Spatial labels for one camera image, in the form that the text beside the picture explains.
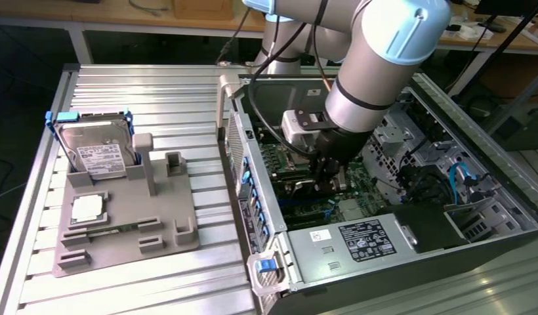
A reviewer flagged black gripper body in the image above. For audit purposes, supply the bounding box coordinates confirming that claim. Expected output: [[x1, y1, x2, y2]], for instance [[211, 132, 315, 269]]
[[309, 127, 375, 165]]

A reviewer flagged black installed RAM stick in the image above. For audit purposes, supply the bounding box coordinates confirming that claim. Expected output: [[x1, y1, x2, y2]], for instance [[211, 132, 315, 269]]
[[272, 171, 316, 184]]

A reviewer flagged CPU socket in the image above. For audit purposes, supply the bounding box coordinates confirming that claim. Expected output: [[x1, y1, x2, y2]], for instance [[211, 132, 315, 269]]
[[284, 148, 315, 171]]

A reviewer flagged green motherboard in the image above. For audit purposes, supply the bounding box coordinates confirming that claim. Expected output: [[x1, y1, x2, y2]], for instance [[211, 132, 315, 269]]
[[255, 126, 401, 230]]

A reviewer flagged silver chipset heatsink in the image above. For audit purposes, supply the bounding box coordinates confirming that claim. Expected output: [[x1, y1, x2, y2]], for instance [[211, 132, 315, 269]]
[[337, 199, 375, 221]]

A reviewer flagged silver metal disk bay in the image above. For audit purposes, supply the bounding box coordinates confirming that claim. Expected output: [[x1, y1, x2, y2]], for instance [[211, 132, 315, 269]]
[[363, 108, 432, 185]]

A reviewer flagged blue card retainer strip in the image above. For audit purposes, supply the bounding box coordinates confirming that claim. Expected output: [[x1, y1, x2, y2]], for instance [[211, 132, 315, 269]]
[[240, 156, 271, 245]]

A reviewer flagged silver power supply with label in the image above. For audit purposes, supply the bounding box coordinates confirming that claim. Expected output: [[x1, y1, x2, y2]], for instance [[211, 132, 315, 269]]
[[285, 213, 423, 285]]

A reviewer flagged black open PC case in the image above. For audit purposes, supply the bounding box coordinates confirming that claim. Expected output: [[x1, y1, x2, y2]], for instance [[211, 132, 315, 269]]
[[217, 73, 538, 315]]

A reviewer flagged black box on floor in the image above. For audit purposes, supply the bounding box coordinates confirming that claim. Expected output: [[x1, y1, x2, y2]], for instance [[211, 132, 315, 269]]
[[489, 104, 538, 152]]

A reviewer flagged grey plastic parts rack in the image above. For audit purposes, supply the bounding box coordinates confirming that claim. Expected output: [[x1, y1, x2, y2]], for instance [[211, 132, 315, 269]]
[[52, 133, 203, 278]]

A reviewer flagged black monitor stand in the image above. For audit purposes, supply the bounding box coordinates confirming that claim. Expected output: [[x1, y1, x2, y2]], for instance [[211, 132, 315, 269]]
[[473, 0, 509, 33]]

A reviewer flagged green RAM stick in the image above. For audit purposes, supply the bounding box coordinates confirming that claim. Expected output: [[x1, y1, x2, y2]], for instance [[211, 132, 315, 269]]
[[87, 222, 141, 234]]

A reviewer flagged hard disk with blue carrier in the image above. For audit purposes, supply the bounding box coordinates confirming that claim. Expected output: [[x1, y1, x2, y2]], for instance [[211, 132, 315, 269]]
[[44, 110, 136, 181]]

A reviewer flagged black slanted pole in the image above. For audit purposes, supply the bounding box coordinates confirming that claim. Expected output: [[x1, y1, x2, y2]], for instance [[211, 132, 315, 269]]
[[491, 0, 538, 58]]

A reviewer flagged silver CPU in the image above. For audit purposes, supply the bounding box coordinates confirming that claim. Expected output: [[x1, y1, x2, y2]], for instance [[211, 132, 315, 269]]
[[71, 196, 108, 226]]

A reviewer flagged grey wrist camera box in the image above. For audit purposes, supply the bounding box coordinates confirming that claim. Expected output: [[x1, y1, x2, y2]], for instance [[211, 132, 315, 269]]
[[280, 110, 329, 154]]

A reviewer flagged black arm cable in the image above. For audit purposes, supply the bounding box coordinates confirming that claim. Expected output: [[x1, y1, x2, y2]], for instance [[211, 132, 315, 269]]
[[245, 0, 335, 157]]

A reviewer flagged black plastic duct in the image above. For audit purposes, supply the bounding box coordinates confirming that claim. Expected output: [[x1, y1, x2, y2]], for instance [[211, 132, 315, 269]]
[[373, 203, 469, 254]]

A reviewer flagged blue data wire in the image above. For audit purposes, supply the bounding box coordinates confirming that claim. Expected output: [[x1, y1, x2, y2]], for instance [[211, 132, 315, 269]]
[[447, 161, 472, 207]]

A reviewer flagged grey hanging network cable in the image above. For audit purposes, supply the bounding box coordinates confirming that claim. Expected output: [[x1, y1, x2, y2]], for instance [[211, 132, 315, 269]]
[[215, 8, 253, 67]]

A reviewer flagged wooden desk with white frame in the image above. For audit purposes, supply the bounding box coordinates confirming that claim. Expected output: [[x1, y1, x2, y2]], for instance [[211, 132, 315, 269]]
[[0, 0, 269, 65], [435, 0, 538, 96]]

